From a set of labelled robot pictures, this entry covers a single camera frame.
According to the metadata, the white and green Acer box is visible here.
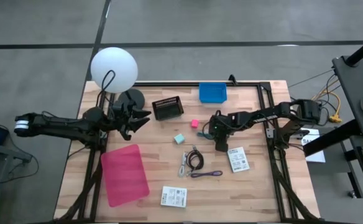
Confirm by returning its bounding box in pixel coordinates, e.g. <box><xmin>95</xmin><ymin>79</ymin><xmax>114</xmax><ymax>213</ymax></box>
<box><xmin>160</xmin><ymin>185</ymin><xmax>188</xmax><ymax>208</ymax></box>

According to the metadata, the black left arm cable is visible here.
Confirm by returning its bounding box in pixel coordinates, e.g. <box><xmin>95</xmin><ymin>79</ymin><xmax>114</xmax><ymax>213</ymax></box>
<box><xmin>96</xmin><ymin>70</ymin><xmax>117</xmax><ymax>108</ymax></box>

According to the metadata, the dark brown cable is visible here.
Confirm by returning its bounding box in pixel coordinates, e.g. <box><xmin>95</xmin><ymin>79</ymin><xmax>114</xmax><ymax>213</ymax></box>
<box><xmin>184</xmin><ymin>144</ymin><xmax>205</xmax><ymax>172</ymax></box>

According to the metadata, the white card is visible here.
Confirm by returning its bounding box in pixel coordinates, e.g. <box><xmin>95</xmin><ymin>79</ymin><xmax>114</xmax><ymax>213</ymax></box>
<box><xmin>226</xmin><ymin>146</ymin><xmax>250</xmax><ymax>174</ymax></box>

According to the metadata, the translucent pink plastic tray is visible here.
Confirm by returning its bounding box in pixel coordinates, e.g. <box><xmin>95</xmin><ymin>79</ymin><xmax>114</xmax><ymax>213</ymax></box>
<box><xmin>100</xmin><ymin>143</ymin><xmax>150</xmax><ymax>208</ymax></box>

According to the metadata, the purple cable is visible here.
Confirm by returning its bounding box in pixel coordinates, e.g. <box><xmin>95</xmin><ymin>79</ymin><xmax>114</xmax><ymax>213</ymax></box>
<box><xmin>190</xmin><ymin>170</ymin><xmax>224</xmax><ymax>179</ymax></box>

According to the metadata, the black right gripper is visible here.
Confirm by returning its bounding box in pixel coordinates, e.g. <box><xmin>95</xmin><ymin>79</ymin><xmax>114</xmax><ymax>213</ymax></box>
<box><xmin>208</xmin><ymin>111</ymin><xmax>234</xmax><ymax>154</ymax></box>

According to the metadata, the black side desk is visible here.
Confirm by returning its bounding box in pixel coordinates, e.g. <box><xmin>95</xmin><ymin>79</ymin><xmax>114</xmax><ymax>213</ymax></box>
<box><xmin>332</xmin><ymin>54</ymin><xmax>363</xmax><ymax>212</ymax></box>

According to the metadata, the white globe table lamp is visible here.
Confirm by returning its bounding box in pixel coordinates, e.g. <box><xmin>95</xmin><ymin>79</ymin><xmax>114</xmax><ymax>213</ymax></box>
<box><xmin>90</xmin><ymin>46</ymin><xmax>146</xmax><ymax>114</ymax></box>

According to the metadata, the yellow power cable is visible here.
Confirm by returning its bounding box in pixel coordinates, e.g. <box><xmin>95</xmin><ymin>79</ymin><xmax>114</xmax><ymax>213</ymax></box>
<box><xmin>311</xmin><ymin>79</ymin><xmax>343</xmax><ymax>123</ymax></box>

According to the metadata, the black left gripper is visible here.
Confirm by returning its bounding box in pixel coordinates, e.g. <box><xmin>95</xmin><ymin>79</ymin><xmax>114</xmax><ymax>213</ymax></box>
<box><xmin>109</xmin><ymin>98</ymin><xmax>153</xmax><ymax>141</ymax></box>

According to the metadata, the black aluminium table frame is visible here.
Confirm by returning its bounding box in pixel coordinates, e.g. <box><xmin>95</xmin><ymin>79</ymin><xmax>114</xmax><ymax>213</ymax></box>
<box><xmin>55</xmin><ymin>80</ymin><xmax>319</xmax><ymax>224</ymax></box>

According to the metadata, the thin black floor cable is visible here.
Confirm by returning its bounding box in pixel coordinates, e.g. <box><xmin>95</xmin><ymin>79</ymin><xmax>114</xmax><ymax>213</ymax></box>
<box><xmin>288</xmin><ymin>68</ymin><xmax>334</xmax><ymax>88</ymax></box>

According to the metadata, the white paper sheet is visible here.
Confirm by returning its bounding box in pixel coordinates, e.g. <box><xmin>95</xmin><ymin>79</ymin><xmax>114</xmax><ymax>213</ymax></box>
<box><xmin>301</xmin><ymin>128</ymin><xmax>327</xmax><ymax>164</ymax></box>

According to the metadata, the black diagonal beam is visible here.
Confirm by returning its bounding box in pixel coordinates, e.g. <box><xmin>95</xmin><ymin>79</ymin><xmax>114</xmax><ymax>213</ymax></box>
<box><xmin>302</xmin><ymin>119</ymin><xmax>362</xmax><ymax>157</ymax></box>

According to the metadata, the black slotted plastic basket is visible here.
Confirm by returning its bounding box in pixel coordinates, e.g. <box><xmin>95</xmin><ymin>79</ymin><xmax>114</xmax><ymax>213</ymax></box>
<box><xmin>152</xmin><ymin>95</ymin><xmax>185</xmax><ymax>121</ymax></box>

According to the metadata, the blue plastic basket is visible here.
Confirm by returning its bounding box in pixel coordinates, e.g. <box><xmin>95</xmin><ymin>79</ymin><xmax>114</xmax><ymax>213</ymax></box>
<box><xmin>198</xmin><ymin>82</ymin><xmax>228</xmax><ymax>104</ymax></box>

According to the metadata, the white grey cable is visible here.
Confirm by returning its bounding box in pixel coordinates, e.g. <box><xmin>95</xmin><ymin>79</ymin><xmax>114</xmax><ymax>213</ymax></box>
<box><xmin>177</xmin><ymin>151</ymin><xmax>192</xmax><ymax>178</ymax></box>

